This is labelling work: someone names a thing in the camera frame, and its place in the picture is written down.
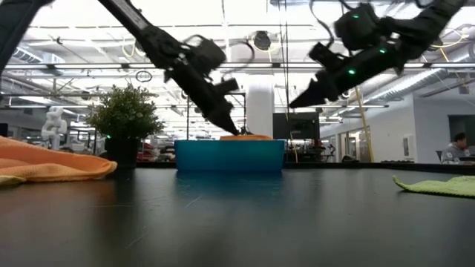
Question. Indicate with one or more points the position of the yellow-orange microfiber towel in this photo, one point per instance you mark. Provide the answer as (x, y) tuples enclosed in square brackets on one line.
[(55, 163)]

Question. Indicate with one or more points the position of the orange microfiber towel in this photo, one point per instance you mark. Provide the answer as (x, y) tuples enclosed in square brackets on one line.
[(245, 137)]

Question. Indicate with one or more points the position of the black monitor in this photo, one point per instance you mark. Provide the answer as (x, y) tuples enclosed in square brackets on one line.
[(297, 126)]

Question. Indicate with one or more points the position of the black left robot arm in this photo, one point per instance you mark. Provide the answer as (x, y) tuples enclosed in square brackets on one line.
[(144, 29)]

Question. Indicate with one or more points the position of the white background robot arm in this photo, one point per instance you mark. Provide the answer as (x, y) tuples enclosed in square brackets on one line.
[(53, 126)]

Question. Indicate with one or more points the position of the green microfiber towel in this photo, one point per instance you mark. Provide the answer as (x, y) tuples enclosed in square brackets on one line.
[(449, 187)]

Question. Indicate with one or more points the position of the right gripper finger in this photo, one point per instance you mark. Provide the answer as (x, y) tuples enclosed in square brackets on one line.
[(313, 96)]

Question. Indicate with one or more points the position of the person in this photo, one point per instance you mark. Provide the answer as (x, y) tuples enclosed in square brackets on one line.
[(454, 152)]

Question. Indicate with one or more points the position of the blue plastic bin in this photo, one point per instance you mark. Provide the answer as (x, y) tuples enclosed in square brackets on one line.
[(230, 155)]

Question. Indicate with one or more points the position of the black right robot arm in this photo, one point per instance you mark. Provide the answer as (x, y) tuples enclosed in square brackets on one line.
[(419, 26)]

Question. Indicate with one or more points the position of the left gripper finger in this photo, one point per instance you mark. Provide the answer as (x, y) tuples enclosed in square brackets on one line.
[(224, 120)]

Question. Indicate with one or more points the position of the yellow microfiber towel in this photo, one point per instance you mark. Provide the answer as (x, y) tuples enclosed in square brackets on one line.
[(9, 180)]

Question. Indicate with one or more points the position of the white wall dispenser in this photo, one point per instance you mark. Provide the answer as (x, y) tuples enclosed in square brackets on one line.
[(409, 146)]

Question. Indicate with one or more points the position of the small potted green plant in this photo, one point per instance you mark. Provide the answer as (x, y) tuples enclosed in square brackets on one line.
[(124, 115)]

